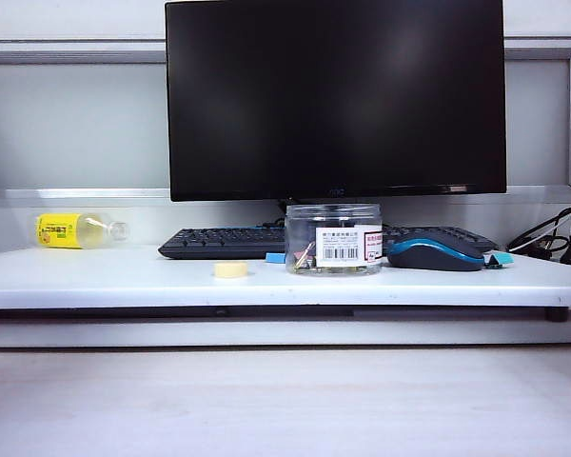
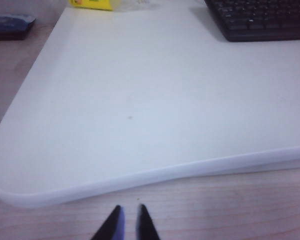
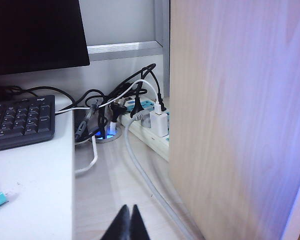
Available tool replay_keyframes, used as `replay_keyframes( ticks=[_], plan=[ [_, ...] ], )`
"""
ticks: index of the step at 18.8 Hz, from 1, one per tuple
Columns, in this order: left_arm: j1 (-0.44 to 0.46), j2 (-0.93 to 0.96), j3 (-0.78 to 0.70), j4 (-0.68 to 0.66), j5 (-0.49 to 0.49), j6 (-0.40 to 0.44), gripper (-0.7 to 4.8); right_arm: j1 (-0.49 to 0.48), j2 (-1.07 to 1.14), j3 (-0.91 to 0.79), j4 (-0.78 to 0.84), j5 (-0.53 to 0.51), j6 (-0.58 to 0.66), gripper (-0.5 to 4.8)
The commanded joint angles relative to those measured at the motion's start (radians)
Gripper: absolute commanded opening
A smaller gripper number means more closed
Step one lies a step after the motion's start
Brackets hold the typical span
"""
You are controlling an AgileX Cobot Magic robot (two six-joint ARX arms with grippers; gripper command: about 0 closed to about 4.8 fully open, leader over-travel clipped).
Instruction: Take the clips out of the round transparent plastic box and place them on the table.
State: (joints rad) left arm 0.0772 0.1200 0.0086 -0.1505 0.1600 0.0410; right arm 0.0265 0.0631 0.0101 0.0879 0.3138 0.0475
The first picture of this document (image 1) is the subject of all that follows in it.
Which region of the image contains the black computer monitor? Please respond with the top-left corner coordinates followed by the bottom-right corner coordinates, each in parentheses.
top-left (165, 0), bottom-right (508, 203)

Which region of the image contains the blue and black computer mouse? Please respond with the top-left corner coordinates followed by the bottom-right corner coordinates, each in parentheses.
top-left (385, 235), bottom-right (486, 273)

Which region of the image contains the teal binder clip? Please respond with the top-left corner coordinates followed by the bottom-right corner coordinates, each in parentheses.
top-left (483, 251), bottom-right (514, 270)

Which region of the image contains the plastic bottle with yellow label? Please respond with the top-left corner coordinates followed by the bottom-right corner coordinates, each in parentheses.
top-left (34, 211), bottom-right (131, 250)

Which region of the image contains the pale yellow bottle cap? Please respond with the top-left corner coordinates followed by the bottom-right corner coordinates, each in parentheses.
top-left (213, 261), bottom-right (249, 279)

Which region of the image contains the round transparent plastic box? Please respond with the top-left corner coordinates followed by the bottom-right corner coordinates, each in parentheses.
top-left (285, 203), bottom-right (384, 277)

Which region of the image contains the black monitor cable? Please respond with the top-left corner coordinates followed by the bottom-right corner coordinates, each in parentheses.
top-left (261, 198), bottom-right (291, 228)

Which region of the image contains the black computer keyboard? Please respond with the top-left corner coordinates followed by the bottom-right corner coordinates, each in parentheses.
top-left (157, 225), bottom-right (501, 261)

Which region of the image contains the black power cable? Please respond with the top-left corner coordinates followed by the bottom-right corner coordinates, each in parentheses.
top-left (506, 202), bottom-right (571, 253)

